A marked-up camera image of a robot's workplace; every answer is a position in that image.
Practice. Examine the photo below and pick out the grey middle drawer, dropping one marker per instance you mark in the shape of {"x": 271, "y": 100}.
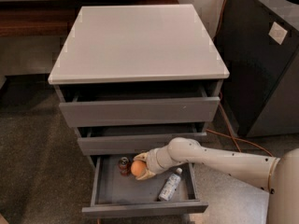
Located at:
{"x": 135, "y": 139}

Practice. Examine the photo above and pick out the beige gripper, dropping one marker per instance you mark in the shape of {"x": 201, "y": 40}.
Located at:
{"x": 152, "y": 162}

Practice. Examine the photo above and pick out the orange fruit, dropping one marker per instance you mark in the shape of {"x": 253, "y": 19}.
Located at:
{"x": 137, "y": 167}

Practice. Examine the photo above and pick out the grey top drawer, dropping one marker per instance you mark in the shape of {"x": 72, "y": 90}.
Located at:
{"x": 140, "y": 112}

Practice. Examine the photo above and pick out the grey bottom drawer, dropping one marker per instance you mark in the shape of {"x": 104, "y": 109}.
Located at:
{"x": 115, "y": 195}

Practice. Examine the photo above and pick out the red soda can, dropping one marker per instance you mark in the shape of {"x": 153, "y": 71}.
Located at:
{"x": 124, "y": 165}

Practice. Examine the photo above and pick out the grey drawer cabinet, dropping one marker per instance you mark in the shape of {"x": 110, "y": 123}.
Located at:
{"x": 137, "y": 52}

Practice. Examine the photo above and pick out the white label sticker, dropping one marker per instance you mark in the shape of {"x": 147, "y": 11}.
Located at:
{"x": 278, "y": 33}

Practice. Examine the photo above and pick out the black trash bin cabinet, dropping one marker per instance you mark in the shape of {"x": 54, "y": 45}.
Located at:
{"x": 261, "y": 95}

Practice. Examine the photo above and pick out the dark wooden bench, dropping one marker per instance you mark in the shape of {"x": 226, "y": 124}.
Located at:
{"x": 53, "y": 17}

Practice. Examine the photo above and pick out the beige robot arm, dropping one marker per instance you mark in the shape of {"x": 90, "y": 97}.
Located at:
{"x": 278, "y": 176}

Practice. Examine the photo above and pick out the grey drawer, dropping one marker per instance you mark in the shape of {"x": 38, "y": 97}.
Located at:
{"x": 135, "y": 139}
{"x": 140, "y": 112}
{"x": 115, "y": 195}

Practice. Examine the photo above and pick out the clear plastic water bottle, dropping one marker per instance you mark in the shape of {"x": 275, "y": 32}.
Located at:
{"x": 170, "y": 186}

